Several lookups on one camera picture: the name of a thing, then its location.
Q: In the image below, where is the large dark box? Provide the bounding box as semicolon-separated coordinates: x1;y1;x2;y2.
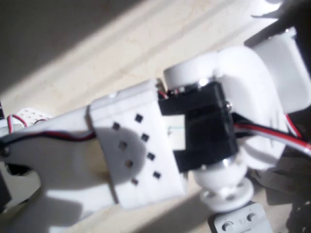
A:
244;0;311;207

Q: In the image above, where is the red white short servo cable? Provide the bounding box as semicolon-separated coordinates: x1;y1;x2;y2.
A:
6;113;28;135

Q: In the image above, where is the white perforated base plate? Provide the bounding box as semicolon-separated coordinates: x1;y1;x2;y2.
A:
15;106;53;124

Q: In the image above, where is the white box with two knobs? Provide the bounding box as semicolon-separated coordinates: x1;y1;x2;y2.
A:
208;202;273;233

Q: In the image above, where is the black speckled object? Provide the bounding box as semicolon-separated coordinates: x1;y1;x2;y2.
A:
288;200;311;233

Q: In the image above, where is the red black white servo cable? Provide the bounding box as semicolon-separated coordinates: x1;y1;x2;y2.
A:
0;130;97;147
232;113;311;156

